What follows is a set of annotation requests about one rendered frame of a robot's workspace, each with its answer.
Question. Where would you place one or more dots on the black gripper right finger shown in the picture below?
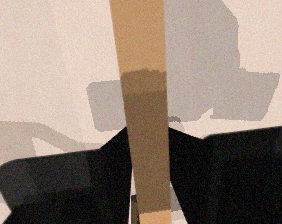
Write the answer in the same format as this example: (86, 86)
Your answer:
(196, 165)

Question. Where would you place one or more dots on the long tan wooden rail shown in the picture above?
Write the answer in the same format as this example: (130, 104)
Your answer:
(139, 33)

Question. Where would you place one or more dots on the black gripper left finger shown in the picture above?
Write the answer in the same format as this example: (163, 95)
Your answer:
(104, 173)

